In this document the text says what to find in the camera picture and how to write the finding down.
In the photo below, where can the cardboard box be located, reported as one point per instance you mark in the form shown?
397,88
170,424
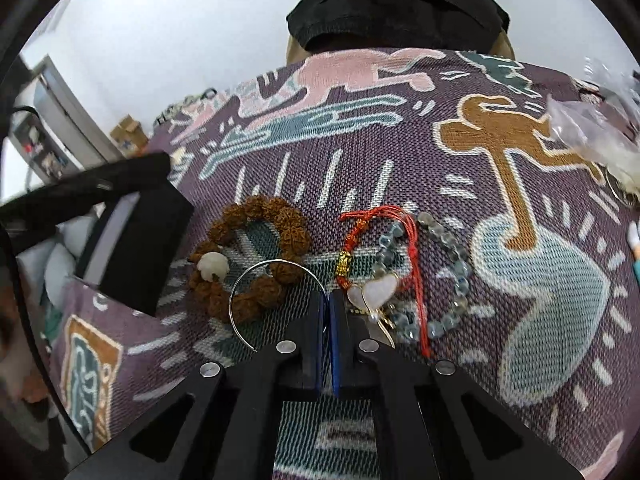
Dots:
129,137

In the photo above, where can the black shoe rack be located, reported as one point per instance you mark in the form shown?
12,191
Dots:
173,109

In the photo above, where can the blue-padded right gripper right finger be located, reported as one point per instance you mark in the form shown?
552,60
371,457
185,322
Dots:
432,421

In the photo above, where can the tan chair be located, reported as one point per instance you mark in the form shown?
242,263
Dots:
501,48

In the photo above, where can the white heart pendant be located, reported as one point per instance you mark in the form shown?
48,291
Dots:
369,301

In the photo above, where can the black-haired cartoon figurine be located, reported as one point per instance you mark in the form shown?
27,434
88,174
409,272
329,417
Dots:
633,240

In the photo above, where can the silver bangle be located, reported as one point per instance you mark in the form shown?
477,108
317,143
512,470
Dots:
263,293

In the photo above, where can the black square jewelry box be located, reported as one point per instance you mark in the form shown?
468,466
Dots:
131,247

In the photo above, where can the grey bathroom door frame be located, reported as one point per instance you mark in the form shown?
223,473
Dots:
50,129

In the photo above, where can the purple patterned woven blanket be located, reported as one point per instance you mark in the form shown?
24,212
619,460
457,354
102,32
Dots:
377,161

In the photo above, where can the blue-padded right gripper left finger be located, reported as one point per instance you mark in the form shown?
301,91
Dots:
220,422

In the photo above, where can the clear plastic bag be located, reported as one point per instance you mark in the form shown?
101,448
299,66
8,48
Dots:
602,125

